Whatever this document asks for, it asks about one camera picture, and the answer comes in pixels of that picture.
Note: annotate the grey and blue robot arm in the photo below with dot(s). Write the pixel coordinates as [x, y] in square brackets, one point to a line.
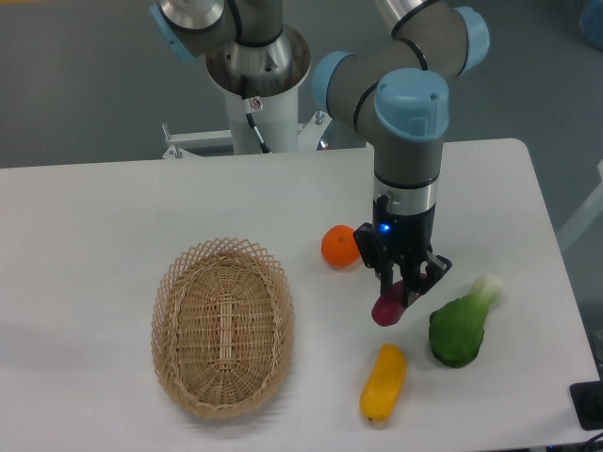
[395, 100]

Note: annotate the woven wicker basket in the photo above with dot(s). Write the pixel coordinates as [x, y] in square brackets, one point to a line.
[223, 328]

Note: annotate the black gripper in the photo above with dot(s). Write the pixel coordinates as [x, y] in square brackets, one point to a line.
[391, 239]

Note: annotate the purple sweet potato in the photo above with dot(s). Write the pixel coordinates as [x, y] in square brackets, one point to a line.
[388, 309]

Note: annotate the green bok choy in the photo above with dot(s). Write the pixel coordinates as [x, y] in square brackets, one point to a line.
[456, 330]

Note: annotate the black device at table edge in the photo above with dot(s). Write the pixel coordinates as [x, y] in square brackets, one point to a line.
[587, 401]

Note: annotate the orange tangerine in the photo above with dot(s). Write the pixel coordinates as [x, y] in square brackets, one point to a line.
[338, 247]

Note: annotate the white furniture leg at right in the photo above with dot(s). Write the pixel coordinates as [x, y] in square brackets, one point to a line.
[585, 215]

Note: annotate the yellow pepper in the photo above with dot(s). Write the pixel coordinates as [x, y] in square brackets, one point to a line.
[384, 384]

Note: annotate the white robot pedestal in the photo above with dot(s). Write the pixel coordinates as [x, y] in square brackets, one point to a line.
[260, 85]

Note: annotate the white metal base frame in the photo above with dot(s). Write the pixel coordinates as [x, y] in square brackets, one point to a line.
[321, 133]

